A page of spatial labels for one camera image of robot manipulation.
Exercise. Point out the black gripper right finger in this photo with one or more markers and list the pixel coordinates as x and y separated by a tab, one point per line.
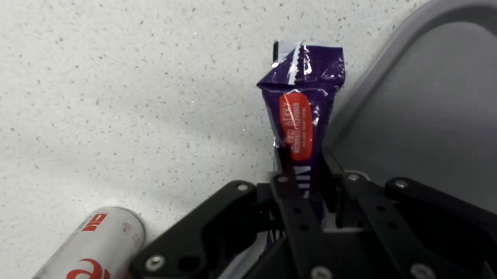
413	222

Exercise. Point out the white red drink can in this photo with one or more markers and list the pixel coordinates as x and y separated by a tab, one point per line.
98	248

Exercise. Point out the purple protein candy bar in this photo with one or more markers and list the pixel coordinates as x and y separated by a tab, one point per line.
303	102

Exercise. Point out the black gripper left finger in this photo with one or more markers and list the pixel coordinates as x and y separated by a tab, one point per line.
289	222

